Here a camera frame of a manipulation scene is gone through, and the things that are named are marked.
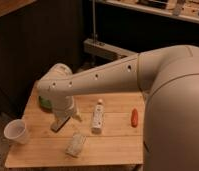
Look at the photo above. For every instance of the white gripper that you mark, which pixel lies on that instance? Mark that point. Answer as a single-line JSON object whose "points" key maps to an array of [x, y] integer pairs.
{"points": [[64, 107]]}

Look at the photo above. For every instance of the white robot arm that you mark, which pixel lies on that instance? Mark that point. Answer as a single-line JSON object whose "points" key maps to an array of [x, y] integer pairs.
{"points": [[170, 78]]}

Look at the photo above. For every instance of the green ceramic bowl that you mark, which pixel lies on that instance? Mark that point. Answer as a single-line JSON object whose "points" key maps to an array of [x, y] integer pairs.
{"points": [[45, 103]]}

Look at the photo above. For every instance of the grey rectangular block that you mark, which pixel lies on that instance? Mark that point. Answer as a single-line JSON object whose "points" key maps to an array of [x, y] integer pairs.
{"points": [[58, 124]]}

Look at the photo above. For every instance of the white plastic bottle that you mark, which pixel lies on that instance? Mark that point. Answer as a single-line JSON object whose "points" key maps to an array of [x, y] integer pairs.
{"points": [[97, 119]]}

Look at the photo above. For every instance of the wooden table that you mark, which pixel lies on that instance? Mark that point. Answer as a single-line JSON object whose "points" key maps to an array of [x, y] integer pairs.
{"points": [[118, 144]]}

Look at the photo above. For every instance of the grey metal beam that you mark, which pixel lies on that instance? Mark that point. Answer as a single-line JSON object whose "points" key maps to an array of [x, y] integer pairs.
{"points": [[105, 51]]}

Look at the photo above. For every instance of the dark wooden cabinet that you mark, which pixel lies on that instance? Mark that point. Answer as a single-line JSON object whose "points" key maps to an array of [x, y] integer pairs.
{"points": [[32, 40]]}

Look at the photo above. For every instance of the metal shelf with clutter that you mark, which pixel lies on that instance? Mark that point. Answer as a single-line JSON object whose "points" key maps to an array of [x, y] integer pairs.
{"points": [[185, 10]]}

